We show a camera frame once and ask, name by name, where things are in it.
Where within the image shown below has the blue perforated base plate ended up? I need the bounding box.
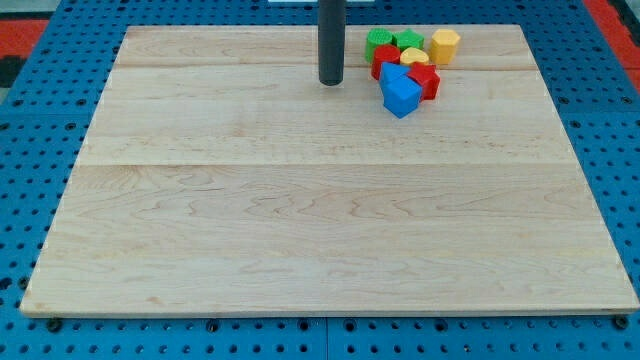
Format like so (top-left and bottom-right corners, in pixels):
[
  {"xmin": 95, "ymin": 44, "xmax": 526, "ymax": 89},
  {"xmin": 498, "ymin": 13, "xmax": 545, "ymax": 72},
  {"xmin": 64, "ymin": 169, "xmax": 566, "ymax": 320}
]
[{"xmin": 1, "ymin": 0, "xmax": 639, "ymax": 359}]

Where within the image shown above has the red cylinder block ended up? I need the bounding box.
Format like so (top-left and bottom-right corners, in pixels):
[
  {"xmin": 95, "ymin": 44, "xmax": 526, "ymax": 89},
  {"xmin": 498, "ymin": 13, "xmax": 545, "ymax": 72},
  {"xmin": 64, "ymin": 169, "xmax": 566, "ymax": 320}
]
[{"xmin": 371, "ymin": 44, "xmax": 401, "ymax": 80}]

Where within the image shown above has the yellow hexagon block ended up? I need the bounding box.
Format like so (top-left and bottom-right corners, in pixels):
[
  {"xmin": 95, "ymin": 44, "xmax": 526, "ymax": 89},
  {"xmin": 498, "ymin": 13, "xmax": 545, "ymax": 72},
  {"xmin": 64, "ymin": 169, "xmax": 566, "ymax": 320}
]
[{"xmin": 429, "ymin": 29, "xmax": 461, "ymax": 65}]

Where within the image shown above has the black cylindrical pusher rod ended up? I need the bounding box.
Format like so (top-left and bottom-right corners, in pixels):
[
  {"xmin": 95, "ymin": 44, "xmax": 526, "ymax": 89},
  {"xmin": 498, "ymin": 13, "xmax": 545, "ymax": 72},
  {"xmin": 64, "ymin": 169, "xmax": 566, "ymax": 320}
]
[{"xmin": 318, "ymin": 0, "xmax": 346, "ymax": 86}]

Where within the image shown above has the blue cube block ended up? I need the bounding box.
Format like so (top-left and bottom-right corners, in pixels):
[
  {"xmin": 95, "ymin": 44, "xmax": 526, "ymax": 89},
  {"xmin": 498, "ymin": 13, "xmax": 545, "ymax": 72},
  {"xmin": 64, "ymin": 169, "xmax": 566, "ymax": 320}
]
[{"xmin": 381, "ymin": 76, "xmax": 422, "ymax": 119}]

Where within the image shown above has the red star block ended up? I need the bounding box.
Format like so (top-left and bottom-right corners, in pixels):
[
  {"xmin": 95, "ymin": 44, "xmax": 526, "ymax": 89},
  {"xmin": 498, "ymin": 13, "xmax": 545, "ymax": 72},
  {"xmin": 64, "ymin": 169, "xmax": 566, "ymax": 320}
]
[{"xmin": 407, "ymin": 63, "xmax": 441, "ymax": 101}]

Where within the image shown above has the green star block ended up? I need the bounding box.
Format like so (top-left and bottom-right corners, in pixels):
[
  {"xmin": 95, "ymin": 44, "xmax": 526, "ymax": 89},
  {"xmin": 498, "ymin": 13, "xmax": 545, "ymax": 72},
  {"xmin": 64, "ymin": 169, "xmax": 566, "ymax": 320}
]
[{"xmin": 392, "ymin": 28, "xmax": 425, "ymax": 52}]

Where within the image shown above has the blue triangle block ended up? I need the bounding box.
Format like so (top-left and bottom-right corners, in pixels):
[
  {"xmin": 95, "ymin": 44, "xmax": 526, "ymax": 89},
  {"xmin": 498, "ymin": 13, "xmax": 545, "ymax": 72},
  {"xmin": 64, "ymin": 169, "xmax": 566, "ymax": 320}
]
[{"xmin": 378, "ymin": 62, "xmax": 410, "ymax": 92}]

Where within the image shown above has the green circle block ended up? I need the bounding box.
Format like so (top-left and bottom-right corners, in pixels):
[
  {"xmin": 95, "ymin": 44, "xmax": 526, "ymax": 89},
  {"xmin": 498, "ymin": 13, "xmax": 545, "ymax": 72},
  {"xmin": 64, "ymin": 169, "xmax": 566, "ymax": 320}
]
[{"xmin": 364, "ymin": 27, "xmax": 393, "ymax": 64}]

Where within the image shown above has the light wooden board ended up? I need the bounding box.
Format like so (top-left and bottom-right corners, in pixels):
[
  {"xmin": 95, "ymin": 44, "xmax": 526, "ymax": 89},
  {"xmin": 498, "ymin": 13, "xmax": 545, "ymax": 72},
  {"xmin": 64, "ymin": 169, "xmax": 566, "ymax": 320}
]
[{"xmin": 20, "ymin": 25, "xmax": 639, "ymax": 318}]

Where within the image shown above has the yellow heart block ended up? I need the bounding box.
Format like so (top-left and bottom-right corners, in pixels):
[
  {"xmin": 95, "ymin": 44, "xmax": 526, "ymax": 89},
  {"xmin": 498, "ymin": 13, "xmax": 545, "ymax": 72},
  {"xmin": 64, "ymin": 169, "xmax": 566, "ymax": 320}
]
[{"xmin": 400, "ymin": 47, "xmax": 429, "ymax": 66}]

